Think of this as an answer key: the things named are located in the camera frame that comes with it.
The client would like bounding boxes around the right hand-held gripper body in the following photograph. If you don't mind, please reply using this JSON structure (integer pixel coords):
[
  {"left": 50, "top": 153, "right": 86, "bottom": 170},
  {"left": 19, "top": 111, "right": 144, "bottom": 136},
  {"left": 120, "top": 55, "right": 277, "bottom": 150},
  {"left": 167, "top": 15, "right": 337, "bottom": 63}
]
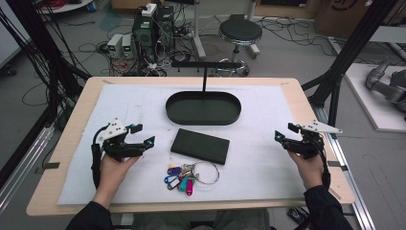
[{"left": 282, "top": 119, "right": 344, "bottom": 160}]

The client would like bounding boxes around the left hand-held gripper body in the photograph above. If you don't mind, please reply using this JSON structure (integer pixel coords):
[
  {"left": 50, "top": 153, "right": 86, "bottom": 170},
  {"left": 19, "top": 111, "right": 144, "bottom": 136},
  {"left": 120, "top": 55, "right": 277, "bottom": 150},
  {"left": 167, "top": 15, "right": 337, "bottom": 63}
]
[{"left": 96, "top": 118, "right": 146, "bottom": 163}]

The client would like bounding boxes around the person's left hand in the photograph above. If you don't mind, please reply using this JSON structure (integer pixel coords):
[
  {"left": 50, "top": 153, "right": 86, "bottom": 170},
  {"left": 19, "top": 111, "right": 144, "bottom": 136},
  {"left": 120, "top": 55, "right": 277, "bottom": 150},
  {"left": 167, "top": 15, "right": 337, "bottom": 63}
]
[{"left": 99, "top": 152, "right": 142, "bottom": 195}]

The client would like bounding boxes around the person's right hand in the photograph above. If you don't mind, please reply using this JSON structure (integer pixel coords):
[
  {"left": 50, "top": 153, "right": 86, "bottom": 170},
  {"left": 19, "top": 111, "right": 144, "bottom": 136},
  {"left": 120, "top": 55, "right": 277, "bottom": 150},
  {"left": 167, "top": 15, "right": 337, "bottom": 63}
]
[{"left": 287, "top": 149, "right": 325, "bottom": 191}]

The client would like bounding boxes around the black tape strip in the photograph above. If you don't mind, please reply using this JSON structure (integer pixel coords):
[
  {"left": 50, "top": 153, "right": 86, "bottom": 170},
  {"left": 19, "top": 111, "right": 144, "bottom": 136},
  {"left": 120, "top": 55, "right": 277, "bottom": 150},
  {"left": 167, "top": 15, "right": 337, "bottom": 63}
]
[
  {"left": 42, "top": 161, "right": 61, "bottom": 171},
  {"left": 327, "top": 160, "right": 350, "bottom": 173}
]

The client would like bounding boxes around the white table mat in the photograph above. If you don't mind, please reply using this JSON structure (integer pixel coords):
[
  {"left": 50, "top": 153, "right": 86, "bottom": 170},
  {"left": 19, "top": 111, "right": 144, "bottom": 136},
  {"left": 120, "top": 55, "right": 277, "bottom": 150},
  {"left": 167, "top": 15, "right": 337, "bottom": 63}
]
[{"left": 56, "top": 82, "right": 307, "bottom": 206}]

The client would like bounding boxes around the black wallet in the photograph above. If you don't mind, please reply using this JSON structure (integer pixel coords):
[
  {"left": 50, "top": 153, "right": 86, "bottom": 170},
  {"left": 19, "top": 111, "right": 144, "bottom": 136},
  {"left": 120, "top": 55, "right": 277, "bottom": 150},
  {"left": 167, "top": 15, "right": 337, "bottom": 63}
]
[{"left": 169, "top": 127, "right": 231, "bottom": 166}]

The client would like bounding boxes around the wooden table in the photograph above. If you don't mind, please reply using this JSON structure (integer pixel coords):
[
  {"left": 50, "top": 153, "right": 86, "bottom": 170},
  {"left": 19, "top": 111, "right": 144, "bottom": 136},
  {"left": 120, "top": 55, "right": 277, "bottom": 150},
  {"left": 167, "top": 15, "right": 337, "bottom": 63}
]
[{"left": 25, "top": 76, "right": 356, "bottom": 218}]

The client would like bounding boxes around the black stand with oval tray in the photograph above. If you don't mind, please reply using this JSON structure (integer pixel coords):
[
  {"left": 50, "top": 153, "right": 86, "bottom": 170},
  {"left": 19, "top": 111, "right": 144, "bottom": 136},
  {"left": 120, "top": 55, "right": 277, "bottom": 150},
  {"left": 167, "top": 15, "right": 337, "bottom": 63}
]
[{"left": 165, "top": 60, "right": 243, "bottom": 127}]

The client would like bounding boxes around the black device under table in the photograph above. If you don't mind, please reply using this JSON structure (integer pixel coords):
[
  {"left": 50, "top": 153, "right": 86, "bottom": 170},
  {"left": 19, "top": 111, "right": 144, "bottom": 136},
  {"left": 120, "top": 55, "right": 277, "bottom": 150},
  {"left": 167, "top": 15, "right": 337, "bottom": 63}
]
[{"left": 286, "top": 206, "right": 310, "bottom": 226}]

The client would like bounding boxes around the white floor board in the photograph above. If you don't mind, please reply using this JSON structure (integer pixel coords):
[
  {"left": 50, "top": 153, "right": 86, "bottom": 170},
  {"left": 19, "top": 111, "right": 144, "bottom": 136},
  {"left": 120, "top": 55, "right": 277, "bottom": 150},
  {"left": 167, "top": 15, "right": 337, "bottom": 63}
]
[{"left": 344, "top": 62, "right": 406, "bottom": 134}]

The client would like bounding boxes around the grey power supply unit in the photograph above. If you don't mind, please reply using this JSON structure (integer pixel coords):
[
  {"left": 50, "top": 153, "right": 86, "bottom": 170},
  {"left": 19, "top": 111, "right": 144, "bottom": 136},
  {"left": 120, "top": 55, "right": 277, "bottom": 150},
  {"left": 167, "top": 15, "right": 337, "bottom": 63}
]
[
  {"left": 106, "top": 33, "right": 124, "bottom": 59},
  {"left": 122, "top": 34, "right": 135, "bottom": 59}
]

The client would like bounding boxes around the black computer tower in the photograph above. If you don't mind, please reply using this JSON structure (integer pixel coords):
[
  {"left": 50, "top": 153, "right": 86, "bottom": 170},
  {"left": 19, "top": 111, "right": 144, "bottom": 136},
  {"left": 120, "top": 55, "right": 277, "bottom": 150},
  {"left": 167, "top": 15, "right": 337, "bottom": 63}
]
[
  {"left": 155, "top": 5, "right": 175, "bottom": 52},
  {"left": 131, "top": 12, "right": 158, "bottom": 63}
]

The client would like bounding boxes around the black round stool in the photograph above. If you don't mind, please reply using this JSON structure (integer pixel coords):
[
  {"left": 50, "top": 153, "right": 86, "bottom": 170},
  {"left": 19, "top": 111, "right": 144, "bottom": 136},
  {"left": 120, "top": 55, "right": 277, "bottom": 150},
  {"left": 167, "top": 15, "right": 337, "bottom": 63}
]
[{"left": 214, "top": 13, "right": 263, "bottom": 78}]

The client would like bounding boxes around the white desk leg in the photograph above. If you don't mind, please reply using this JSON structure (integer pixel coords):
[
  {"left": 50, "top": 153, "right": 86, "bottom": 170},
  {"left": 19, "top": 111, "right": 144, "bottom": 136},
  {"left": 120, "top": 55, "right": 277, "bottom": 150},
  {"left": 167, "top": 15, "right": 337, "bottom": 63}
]
[{"left": 187, "top": 0, "right": 208, "bottom": 60}]

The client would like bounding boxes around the cardboard box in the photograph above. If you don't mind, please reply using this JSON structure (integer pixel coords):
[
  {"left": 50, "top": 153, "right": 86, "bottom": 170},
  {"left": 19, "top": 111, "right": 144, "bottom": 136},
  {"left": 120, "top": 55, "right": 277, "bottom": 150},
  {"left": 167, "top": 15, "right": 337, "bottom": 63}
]
[{"left": 313, "top": 0, "right": 406, "bottom": 40}]

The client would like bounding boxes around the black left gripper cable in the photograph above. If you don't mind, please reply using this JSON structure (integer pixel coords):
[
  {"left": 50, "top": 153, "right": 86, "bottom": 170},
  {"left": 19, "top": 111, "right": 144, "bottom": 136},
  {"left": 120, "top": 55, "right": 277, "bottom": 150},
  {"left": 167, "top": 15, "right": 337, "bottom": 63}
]
[{"left": 90, "top": 125, "right": 111, "bottom": 190}]

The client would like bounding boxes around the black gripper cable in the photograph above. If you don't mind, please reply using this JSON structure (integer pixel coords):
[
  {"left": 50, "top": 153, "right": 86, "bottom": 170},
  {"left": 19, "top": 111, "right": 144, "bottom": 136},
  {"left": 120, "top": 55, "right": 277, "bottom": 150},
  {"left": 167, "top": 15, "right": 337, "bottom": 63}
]
[
  {"left": 317, "top": 133, "right": 332, "bottom": 190},
  {"left": 90, "top": 125, "right": 111, "bottom": 190}
]

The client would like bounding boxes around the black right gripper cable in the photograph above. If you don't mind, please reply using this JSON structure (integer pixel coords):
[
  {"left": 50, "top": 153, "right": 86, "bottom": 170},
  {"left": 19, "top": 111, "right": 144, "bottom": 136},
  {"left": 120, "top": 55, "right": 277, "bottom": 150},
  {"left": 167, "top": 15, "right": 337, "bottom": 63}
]
[{"left": 317, "top": 133, "right": 332, "bottom": 190}]

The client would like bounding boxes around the key ring with coloured tags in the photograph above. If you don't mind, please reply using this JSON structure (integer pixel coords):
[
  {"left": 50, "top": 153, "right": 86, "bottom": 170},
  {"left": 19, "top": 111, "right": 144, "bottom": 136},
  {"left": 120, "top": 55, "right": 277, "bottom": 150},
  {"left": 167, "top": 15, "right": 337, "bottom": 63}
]
[{"left": 163, "top": 160, "right": 221, "bottom": 197}]

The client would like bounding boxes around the aluminium rail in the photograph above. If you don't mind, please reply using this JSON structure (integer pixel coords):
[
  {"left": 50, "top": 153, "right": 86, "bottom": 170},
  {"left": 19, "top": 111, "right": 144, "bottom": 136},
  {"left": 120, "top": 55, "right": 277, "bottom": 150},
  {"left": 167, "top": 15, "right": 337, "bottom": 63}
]
[
  {"left": 0, "top": 124, "right": 56, "bottom": 214},
  {"left": 311, "top": 104, "right": 377, "bottom": 230}
]

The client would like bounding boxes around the tangle of floor cables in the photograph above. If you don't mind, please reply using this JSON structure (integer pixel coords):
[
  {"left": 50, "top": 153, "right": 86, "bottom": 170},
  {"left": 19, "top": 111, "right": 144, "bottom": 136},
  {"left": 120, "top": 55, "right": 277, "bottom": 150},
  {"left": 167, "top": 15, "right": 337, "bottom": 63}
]
[{"left": 76, "top": 3, "right": 205, "bottom": 78}]

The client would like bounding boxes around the black frame post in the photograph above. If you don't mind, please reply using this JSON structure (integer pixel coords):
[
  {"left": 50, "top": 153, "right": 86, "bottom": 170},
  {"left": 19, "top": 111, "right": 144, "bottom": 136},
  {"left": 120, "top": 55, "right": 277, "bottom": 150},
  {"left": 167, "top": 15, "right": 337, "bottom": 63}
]
[
  {"left": 301, "top": 0, "right": 406, "bottom": 128},
  {"left": 0, "top": 0, "right": 92, "bottom": 190}
]

